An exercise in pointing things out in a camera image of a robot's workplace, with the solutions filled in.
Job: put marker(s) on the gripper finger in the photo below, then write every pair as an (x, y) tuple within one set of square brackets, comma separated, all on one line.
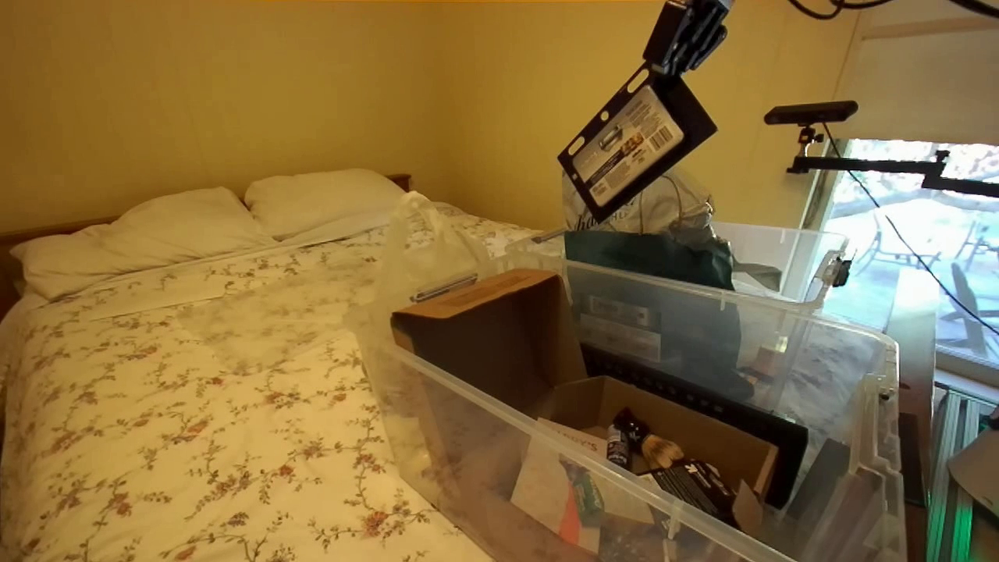
[(706, 31), (665, 31)]

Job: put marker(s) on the black retail packet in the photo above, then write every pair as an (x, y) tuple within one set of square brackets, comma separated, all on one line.
[(636, 144)]

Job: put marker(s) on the white plastic bag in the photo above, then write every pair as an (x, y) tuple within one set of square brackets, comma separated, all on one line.
[(663, 207)]

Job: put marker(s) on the window blind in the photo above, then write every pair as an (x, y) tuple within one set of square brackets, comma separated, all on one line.
[(921, 86)]

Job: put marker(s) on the dark green cloth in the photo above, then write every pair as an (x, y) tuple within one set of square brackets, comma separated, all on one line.
[(648, 256)]

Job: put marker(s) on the black clamp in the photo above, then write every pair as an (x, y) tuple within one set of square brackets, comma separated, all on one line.
[(841, 270)]

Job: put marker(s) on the window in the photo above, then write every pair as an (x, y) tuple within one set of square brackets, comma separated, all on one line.
[(921, 234)]

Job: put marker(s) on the clear plastic bag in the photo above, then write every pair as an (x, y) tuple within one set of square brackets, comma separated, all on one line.
[(425, 250)]

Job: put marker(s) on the closed brown cardboard box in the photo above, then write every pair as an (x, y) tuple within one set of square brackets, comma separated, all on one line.
[(488, 336)]

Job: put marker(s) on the white pillow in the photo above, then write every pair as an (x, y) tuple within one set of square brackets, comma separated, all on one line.
[(320, 199), (133, 242)]

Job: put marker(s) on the open brown cardboard box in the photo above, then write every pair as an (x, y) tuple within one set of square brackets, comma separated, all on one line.
[(702, 437)]

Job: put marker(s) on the shaving brush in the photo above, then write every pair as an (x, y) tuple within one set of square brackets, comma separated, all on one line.
[(659, 449)]

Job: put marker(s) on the small dark bottle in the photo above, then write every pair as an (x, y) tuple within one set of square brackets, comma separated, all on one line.
[(618, 446)]

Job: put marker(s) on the large clear plastic bin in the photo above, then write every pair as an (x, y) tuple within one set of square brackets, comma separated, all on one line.
[(819, 468)]

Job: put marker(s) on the small black packet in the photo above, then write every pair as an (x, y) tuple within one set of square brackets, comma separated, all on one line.
[(695, 488)]

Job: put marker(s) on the white paper card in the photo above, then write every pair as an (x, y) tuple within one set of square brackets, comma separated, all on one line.
[(546, 476)]

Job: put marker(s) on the green and orange packet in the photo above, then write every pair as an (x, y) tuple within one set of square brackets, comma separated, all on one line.
[(584, 503)]

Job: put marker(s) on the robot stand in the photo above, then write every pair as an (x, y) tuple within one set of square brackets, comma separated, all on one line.
[(956, 484)]

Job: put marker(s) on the bed with floral cover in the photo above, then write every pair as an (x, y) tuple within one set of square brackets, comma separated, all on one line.
[(195, 390)]

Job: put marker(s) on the camera on mount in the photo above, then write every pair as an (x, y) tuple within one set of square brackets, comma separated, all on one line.
[(812, 112)]

